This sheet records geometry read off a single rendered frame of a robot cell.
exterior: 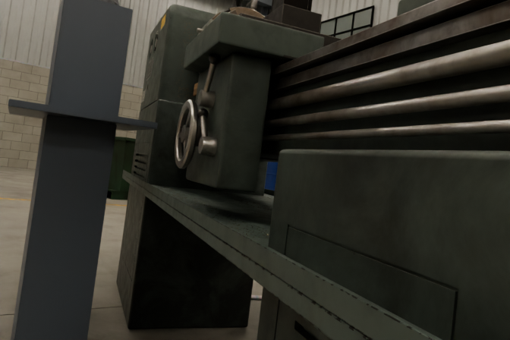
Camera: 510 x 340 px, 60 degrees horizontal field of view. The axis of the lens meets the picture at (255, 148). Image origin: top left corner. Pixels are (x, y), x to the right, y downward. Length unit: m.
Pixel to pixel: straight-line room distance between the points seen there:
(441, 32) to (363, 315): 0.32
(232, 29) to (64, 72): 0.72
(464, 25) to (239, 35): 0.44
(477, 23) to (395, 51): 0.12
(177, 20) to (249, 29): 0.96
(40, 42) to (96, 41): 10.31
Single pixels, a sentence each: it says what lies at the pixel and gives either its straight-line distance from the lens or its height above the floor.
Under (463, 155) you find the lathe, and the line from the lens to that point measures 0.36.
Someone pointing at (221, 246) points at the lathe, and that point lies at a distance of 0.64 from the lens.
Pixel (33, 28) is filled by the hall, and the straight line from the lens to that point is 11.84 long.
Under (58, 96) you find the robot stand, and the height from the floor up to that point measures 0.79.
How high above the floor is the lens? 0.65
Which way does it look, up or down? 3 degrees up
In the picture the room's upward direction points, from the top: 7 degrees clockwise
